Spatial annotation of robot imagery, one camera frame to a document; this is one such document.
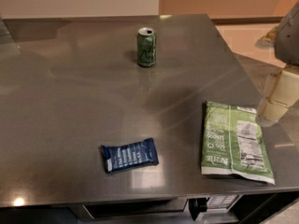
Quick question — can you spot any blue snack bar wrapper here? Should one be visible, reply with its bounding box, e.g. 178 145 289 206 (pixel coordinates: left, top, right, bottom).
101 138 159 174

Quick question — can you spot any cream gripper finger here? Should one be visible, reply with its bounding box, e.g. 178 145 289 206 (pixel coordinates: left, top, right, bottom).
256 65 299 127

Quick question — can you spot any green chip bag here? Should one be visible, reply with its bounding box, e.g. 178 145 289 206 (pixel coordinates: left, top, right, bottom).
201 101 275 185

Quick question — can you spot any green soda can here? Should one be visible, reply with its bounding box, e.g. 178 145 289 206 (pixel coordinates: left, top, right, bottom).
137 27 156 67

